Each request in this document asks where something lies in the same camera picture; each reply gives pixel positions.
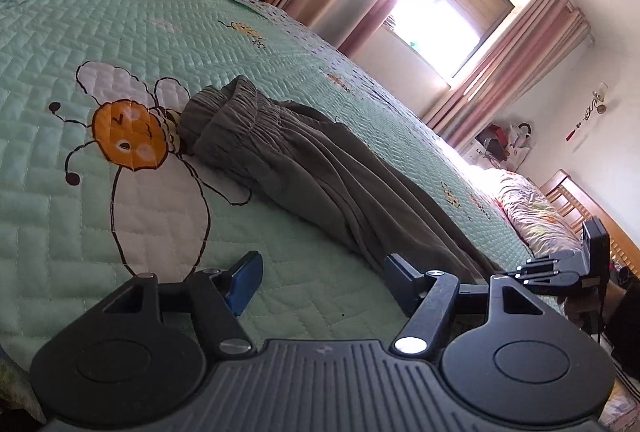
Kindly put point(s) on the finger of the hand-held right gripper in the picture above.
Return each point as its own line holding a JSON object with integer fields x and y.
{"x": 550, "y": 269}

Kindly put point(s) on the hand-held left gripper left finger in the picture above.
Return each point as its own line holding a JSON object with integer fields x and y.
{"x": 247, "y": 274}

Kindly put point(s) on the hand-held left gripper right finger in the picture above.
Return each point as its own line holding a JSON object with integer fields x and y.
{"x": 402, "y": 279}

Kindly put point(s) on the grey pants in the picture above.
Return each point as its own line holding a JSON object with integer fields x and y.
{"x": 325, "y": 172}

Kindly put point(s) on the wooden headboard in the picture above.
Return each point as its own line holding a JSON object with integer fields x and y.
{"x": 605, "y": 217}

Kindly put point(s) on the floral pillow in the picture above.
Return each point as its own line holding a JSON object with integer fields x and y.
{"x": 535, "y": 212}

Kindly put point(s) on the white plastic bag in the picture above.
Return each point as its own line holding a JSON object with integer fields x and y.
{"x": 517, "y": 145}

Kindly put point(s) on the green quilted bee bedspread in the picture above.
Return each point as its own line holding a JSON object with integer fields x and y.
{"x": 150, "y": 32}

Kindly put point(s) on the wall hanging ornament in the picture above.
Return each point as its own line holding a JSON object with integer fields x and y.
{"x": 597, "y": 100}

